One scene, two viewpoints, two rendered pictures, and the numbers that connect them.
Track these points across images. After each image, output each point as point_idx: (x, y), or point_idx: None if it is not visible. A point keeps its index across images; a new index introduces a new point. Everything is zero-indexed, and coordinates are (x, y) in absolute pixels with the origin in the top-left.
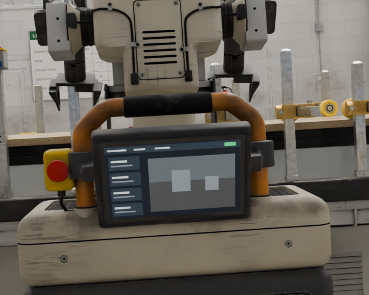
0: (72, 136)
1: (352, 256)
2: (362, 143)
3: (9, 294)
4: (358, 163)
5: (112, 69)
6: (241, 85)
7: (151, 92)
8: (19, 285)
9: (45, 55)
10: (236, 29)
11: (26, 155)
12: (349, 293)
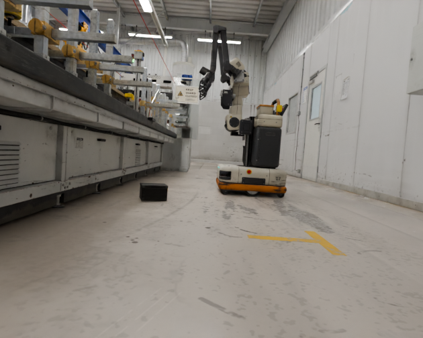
0: (278, 103)
1: (140, 149)
2: (161, 116)
3: (103, 155)
4: (160, 121)
5: (230, 86)
6: None
7: (246, 96)
8: (105, 152)
9: None
10: None
11: (114, 96)
12: (139, 161)
